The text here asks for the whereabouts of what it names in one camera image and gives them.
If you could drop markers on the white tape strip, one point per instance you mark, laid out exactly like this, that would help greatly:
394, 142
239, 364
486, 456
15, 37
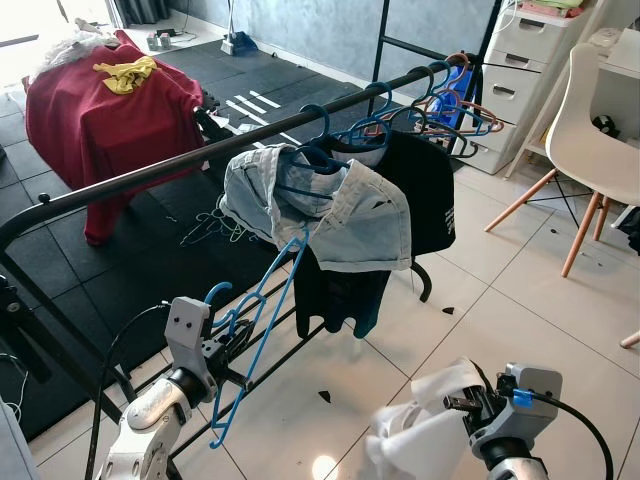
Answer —
240, 111
252, 105
266, 99

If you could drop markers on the red cloth cover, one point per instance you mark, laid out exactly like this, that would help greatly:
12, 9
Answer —
110, 140

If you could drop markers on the folded clothes stack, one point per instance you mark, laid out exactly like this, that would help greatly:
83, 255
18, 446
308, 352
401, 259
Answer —
550, 8

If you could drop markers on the blue and white floor device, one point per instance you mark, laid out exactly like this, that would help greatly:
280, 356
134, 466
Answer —
240, 44

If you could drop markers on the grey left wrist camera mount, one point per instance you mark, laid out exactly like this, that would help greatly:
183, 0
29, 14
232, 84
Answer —
187, 325

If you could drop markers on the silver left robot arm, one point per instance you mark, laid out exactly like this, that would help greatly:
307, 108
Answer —
145, 425

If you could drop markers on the orange clothes hanger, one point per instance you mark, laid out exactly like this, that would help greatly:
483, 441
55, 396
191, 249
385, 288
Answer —
458, 54

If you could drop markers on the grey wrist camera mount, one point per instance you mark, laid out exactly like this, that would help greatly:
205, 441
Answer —
187, 325
540, 382

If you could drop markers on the black printed T-shirt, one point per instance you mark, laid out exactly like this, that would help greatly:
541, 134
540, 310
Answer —
425, 190

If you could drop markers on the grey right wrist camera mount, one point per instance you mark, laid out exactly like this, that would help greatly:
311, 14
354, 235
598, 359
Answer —
540, 382

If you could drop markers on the white shirt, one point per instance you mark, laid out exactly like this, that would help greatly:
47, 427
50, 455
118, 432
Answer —
420, 440

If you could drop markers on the grey curtain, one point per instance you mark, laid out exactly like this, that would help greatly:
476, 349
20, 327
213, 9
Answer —
140, 10

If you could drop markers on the light blue denim jacket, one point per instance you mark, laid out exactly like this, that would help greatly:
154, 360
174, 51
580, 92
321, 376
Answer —
370, 220

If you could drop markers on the yellow cloth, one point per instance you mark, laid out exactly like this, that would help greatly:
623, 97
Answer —
125, 75

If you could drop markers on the blue bag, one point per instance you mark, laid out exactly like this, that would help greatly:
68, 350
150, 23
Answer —
455, 100

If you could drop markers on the white drawer cabinet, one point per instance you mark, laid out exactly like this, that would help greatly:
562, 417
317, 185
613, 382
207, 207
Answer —
520, 90

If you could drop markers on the black metal clothes rack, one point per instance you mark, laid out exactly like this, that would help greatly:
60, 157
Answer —
150, 172

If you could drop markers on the white fluffy cloth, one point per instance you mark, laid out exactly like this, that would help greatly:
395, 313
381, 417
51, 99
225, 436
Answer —
65, 50

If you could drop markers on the white chair wooden legs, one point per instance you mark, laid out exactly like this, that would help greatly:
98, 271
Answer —
590, 130

